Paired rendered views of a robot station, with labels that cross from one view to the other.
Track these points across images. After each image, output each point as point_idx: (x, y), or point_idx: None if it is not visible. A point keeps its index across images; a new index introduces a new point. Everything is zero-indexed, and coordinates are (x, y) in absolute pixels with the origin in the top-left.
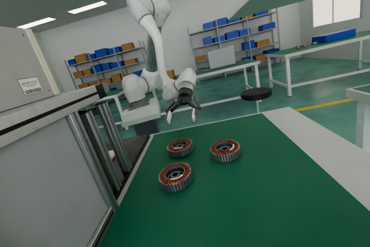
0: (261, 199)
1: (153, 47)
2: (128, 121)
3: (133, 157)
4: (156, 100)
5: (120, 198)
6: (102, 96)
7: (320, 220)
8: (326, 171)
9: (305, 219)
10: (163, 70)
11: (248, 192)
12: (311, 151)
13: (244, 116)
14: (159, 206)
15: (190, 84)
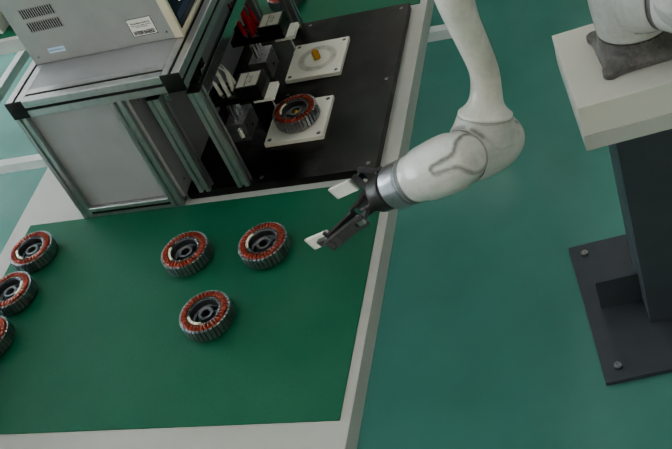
0: (107, 349)
1: None
2: (560, 68)
3: (278, 177)
4: (646, 86)
5: (198, 200)
6: (173, 90)
7: (61, 389)
8: (102, 431)
9: (69, 378)
10: (469, 70)
11: (123, 339)
12: (143, 439)
13: (352, 376)
14: (157, 249)
15: (388, 187)
